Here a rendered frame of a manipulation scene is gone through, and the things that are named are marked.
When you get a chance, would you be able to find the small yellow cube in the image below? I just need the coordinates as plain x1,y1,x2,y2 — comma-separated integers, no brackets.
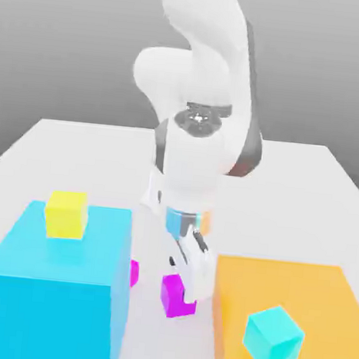
42,188,91,242

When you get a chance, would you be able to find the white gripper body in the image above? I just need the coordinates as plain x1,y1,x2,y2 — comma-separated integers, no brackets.
165,224,221,304

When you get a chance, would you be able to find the small magenta cube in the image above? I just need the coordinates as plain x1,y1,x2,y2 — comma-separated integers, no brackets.
128,258,141,289
157,271,201,321

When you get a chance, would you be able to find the small cyan cube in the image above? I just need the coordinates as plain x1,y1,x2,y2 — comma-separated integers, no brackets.
240,301,309,359

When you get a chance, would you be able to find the large orange box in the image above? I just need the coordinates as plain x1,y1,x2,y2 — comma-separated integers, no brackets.
206,254,359,359

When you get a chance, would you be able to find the large blue box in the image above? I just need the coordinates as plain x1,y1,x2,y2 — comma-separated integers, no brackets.
0,196,139,359

